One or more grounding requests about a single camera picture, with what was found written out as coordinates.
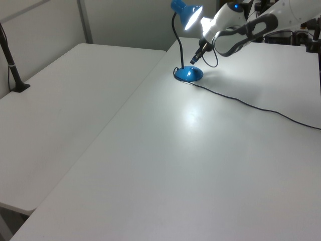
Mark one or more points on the blue gooseneck desk lamp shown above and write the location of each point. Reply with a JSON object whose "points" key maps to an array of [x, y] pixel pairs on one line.
{"points": [[188, 72]]}

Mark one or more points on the black pole stand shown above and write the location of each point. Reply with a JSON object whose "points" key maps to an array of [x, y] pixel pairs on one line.
{"points": [[12, 72]]}

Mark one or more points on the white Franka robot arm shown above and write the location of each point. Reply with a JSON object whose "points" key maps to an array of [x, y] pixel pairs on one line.
{"points": [[263, 22]]}

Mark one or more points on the grey wall frame post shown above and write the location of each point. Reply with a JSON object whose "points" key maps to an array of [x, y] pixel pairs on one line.
{"points": [[85, 22]]}

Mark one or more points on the dark background equipment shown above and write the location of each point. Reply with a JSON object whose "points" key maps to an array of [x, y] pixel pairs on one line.
{"points": [[281, 37]]}

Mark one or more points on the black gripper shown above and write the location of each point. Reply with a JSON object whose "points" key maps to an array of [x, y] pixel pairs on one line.
{"points": [[202, 47]]}

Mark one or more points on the black clamp mount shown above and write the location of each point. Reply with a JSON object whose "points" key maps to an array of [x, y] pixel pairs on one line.
{"points": [[312, 42]]}

